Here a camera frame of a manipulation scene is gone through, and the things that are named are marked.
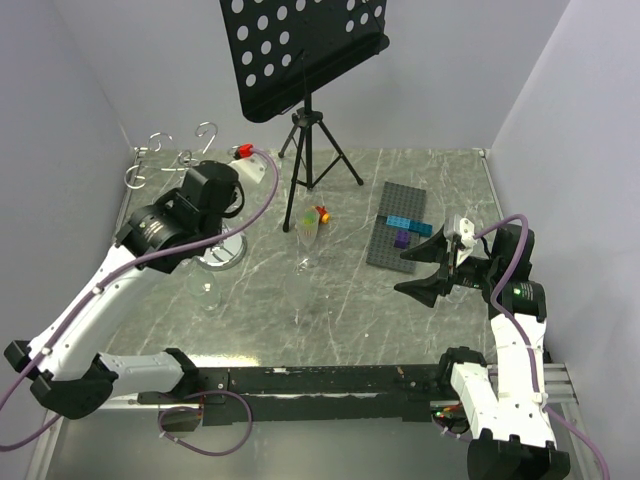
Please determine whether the purple cable loop under rail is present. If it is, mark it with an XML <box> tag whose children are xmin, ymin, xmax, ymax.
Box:
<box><xmin>157</xmin><ymin>389</ymin><xmax>255</xmax><ymax>457</ymax></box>

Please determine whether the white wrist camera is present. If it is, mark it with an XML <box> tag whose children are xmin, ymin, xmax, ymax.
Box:
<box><xmin>443</xmin><ymin>214</ymin><xmax>477</xmax><ymax>268</ymax></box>
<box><xmin>228</xmin><ymin>144</ymin><xmax>267</xmax><ymax>185</ymax></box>

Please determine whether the colourful lego toy car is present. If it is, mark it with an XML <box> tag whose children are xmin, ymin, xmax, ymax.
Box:
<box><xmin>311</xmin><ymin>205</ymin><xmax>331</xmax><ymax>224</ymax></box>

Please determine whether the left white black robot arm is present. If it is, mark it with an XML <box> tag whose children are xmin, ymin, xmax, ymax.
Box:
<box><xmin>4</xmin><ymin>161</ymin><xmax>244</xmax><ymax>419</ymax></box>

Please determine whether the black perforated music stand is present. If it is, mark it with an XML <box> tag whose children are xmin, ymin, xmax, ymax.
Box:
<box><xmin>220</xmin><ymin>0</ymin><xmax>390</xmax><ymax>231</ymax></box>

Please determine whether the blue lego brick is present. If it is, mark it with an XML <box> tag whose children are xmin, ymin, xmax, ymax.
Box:
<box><xmin>386</xmin><ymin>215</ymin><xmax>433</xmax><ymax>238</ymax></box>

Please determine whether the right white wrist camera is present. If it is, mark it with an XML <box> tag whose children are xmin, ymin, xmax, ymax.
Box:
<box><xmin>443</xmin><ymin>214</ymin><xmax>477</xmax><ymax>268</ymax></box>

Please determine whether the grey lego baseplate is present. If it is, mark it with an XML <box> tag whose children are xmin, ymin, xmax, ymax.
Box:
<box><xmin>366</xmin><ymin>181</ymin><xmax>431</xmax><ymax>274</ymax></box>

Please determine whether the clear flute front centre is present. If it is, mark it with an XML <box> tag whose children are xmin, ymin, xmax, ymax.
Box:
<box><xmin>284</xmin><ymin>272</ymin><xmax>311</xmax><ymax>324</ymax></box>

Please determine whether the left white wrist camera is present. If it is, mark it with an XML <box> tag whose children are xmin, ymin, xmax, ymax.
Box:
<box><xmin>228</xmin><ymin>144</ymin><xmax>267</xmax><ymax>185</ymax></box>

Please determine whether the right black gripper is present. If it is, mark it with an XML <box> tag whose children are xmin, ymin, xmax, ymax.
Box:
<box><xmin>393</xmin><ymin>223</ymin><xmax>499</xmax><ymax>307</ymax></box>

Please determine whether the clear wine glass right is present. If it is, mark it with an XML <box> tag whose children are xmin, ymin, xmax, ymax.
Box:
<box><xmin>445</xmin><ymin>286</ymin><xmax>474</xmax><ymax>305</ymax></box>

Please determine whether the purple lego brick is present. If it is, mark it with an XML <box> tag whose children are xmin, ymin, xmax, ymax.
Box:
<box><xmin>393</xmin><ymin>229</ymin><xmax>411</xmax><ymax>250</ymax></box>

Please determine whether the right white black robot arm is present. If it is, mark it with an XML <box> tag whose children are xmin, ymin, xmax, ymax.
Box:
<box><xmin>394</xmin><ymin>217</ymin><xmax>571</xmax><ymax>479</ymax></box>

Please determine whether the chrome wine glass rack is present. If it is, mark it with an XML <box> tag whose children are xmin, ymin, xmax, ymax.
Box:
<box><xmin>124</xmin><ymin>121</ymin><xmax>247</xmax><ymax>272</ymax></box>

